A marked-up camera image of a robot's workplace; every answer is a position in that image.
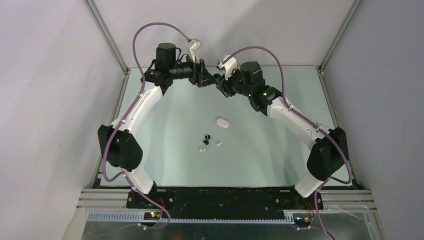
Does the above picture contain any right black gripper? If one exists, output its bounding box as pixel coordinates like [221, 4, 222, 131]
[217, 66, 253, 98]

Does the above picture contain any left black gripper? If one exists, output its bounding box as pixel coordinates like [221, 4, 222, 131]
[169, 52, 218, 88]

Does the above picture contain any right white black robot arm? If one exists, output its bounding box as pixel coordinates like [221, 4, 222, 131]
[216, 61, 349, 209]

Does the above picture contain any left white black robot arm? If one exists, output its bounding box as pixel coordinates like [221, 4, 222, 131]
[97, 38, 215, 208]

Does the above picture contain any white earbud charging case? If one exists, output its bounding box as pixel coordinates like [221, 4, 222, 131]
[216, 117, 230, 129]

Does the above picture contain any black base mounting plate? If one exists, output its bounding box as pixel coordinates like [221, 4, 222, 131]
[126, 186, 324, 221]

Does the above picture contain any left controller board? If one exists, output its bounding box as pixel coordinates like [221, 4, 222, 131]
[143, 211, 162, 221]

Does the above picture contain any controller board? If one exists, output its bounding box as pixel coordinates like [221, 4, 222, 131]
[143, 211, 162, 221]
[293, 216, 314, 229]

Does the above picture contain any right controller board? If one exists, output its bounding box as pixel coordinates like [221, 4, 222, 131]
[293, 216, 314, 229]

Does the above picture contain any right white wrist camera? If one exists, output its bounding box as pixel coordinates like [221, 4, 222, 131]
[217, 55, 237, 80]

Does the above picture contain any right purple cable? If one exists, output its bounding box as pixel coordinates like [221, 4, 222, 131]
[222, 45, 354, 240]

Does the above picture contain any aluminium frame rail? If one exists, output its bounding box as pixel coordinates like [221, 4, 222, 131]
[76, 189, 377, 225]

